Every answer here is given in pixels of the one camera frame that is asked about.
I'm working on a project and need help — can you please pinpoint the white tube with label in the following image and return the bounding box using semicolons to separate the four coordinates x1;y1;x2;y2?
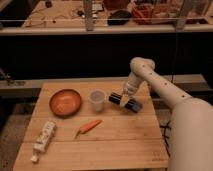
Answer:
31;121;56;163

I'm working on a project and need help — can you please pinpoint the clear plastic cup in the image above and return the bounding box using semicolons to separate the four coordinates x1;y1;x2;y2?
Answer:
89;89;106;112

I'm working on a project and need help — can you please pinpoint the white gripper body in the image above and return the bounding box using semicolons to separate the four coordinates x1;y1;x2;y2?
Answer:
123;79;138;96

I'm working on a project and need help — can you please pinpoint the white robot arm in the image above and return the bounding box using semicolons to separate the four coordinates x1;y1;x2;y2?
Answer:
123;57;213;171

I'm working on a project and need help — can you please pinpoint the black whiteboard eraser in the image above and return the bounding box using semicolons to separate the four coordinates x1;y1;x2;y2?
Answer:
108;93;143;113

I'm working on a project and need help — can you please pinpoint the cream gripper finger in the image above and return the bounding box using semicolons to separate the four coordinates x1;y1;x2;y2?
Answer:
120;94;130;107

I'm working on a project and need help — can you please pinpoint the grey metal post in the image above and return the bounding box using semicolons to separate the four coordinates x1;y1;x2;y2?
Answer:
175;0;193;31
83;0;93;31

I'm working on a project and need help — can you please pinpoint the black bowl on shelf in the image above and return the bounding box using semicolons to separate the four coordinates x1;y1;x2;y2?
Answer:
107;10;131;26

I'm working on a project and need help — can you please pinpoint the orange plastic carrot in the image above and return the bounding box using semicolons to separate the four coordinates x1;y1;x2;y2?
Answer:
75;120;101;137

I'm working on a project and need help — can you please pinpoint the orange wooden bowl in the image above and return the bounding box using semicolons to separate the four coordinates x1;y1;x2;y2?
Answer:
49;89;81;117

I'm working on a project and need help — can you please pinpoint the grey metal post right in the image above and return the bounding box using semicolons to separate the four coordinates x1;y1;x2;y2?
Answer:
175;0;193;31

